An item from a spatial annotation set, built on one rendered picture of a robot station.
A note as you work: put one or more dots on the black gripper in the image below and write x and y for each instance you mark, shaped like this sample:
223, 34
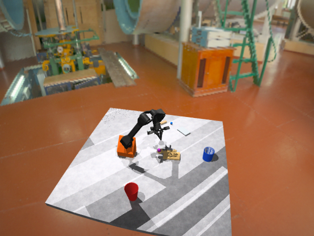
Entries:
156, 131

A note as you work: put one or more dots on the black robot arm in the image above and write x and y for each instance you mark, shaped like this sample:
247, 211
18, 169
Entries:
156, 116

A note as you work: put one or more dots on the blue mug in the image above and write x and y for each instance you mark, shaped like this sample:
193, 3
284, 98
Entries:
208, 154

